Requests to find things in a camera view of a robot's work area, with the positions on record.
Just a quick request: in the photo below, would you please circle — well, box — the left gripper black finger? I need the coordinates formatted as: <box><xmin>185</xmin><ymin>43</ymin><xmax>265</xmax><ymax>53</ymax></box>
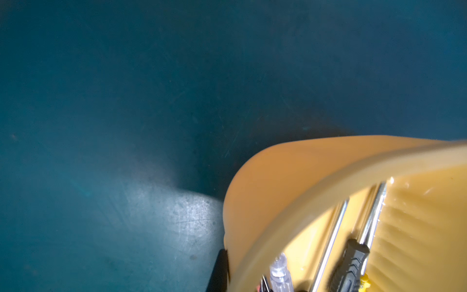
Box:
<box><xmin>206</xmin><ymin>249</ymin><xmax>229</xmax><ymax>292</ymax></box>

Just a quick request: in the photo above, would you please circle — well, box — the large black handle screwdriver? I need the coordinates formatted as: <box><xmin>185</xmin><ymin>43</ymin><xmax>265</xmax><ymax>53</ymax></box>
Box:
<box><xmin>310</xmin><ymin>198</ymin><xmax>350</xmax><ymax>292</ymax></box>

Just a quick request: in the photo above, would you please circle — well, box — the clear handle tester screwdriver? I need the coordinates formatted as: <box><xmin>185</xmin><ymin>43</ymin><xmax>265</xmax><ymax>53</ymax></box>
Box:
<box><xmin>269</xmin><ymin>253</ymin><xmax>294</xmax><ymax>292</ymax></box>

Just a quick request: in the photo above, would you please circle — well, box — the black ribbed handle screwdriver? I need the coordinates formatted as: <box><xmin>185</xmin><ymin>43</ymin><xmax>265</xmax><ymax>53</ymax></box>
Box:
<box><xmin>329</xmin><ymin>182</ymin><xmax>387</xmax><ymax>292</ymax></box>

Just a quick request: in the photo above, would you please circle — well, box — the yellow plastic storage box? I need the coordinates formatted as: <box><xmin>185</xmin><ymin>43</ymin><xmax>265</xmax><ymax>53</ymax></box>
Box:
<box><xmin>223</xmin><ymin>136</ymin><xmax>467</xmax><ymax>292</ymax></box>

